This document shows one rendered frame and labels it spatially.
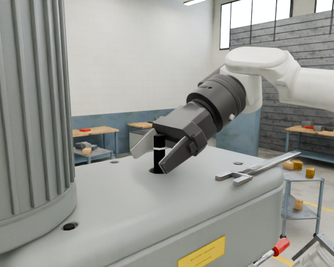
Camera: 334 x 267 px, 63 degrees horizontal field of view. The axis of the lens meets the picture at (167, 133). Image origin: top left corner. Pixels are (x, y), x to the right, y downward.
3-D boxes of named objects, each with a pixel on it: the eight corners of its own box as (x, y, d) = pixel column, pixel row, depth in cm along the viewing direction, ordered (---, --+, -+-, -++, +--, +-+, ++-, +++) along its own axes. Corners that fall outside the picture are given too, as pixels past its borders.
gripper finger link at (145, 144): (137, 162, 49) (162, 141, 51) (129, 148, 48) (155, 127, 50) (133, 160, 50) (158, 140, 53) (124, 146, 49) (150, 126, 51)
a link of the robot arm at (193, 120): (208, 170, 44) (253, 127, 48) (184, 121, 40) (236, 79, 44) (165, 153, 54) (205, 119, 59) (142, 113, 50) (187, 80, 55)
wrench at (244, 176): (287, 152, 58) (287, 149, 58) (306, 156, 55) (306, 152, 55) (214, 179, 42) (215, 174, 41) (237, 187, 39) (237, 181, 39)
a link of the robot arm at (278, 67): (223, 99, 57) (291, 112, 49) (218, 61, 51) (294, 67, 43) (237, 82, 60) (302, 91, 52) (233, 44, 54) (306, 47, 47)
